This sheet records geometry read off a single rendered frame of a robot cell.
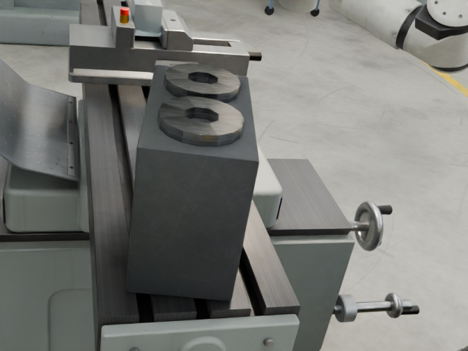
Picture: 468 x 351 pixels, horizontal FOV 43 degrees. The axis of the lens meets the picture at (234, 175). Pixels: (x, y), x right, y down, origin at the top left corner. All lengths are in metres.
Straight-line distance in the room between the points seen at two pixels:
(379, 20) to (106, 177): 0.45
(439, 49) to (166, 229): 0.47
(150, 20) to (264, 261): 0.59
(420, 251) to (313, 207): 1.42
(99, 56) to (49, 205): 0.30
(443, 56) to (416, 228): 1.91
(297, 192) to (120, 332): 0.72
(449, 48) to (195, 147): 0.44
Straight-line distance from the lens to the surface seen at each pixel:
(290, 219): 1.21
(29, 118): 1.15
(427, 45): 0.89
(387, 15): 0.91
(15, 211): 1.07
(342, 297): 1.36
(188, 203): 0.61
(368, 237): 1.43
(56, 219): 1.08
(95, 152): 0.94
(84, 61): 1.17
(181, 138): 0.59
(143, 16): 1.18
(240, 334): 0.69
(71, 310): 1.21
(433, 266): 2.58
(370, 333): 2.16
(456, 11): 0.87
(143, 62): 1.17
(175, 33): 1.16
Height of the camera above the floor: 1.43
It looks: 31 degrees down
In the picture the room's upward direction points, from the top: 10 degrees clockwise
